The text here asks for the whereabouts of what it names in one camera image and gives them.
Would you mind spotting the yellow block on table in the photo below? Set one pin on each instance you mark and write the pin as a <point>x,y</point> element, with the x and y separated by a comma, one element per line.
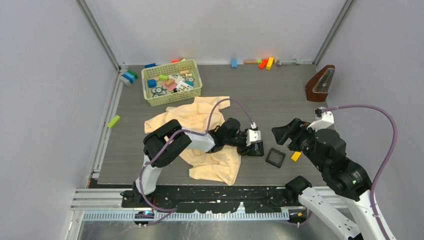
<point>295,156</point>

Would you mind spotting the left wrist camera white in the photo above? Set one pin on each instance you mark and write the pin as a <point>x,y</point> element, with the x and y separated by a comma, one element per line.
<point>253,134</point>

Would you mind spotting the blue cube in basket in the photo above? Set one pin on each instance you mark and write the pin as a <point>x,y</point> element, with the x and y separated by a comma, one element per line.
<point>151,83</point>

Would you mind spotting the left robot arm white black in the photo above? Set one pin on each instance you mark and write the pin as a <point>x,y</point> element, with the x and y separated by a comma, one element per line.
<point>165,144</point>

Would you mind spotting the yellow block by wall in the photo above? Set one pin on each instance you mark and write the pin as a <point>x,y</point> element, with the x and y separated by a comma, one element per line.
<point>270,62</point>

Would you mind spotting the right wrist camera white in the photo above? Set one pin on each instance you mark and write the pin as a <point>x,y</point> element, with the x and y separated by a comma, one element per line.
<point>323,119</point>

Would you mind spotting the black square box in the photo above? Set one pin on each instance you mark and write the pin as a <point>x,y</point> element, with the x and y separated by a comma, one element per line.
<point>275,157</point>
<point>255,149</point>

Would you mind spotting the lime green block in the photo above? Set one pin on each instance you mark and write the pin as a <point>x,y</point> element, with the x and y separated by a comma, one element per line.
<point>113,121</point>

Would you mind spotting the tan wooden block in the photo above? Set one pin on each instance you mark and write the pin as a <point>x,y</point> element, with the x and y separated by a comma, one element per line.
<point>251,61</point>

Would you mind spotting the blue block behind basket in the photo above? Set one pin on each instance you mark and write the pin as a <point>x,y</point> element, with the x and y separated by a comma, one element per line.
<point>150,65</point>

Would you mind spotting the brown wooden metronome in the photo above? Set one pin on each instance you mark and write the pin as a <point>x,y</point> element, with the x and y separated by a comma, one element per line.
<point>317,88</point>

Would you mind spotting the blue green stacked blocks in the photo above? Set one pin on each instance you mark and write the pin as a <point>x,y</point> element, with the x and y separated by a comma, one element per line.
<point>128,77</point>

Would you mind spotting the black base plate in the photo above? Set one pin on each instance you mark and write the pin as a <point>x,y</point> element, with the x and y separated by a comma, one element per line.
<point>218,199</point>

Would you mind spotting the light blue block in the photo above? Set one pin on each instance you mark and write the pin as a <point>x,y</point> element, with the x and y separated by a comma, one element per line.
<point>233,63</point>

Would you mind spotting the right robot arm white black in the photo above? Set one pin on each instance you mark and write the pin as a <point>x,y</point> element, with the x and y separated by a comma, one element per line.
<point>346,178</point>

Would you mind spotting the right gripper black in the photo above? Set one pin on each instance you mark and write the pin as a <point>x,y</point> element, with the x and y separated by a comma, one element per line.
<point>295,128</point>

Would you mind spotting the green plastic basket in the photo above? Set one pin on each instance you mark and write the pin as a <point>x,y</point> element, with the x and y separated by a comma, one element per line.
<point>184,73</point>

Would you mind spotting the pink block in basket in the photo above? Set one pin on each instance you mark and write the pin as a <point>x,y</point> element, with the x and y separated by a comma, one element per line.
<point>169,87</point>

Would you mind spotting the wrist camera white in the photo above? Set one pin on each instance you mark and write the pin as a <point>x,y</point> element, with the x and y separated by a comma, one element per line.
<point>253,134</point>
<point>323,119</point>

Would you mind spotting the peach cloth garment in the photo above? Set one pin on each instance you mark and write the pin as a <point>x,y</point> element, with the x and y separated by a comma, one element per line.
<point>222,166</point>

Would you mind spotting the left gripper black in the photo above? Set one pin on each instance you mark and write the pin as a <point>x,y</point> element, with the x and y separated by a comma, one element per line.
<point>245,150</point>

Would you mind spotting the orange red block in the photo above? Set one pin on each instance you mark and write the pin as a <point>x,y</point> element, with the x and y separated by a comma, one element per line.
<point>263,63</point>

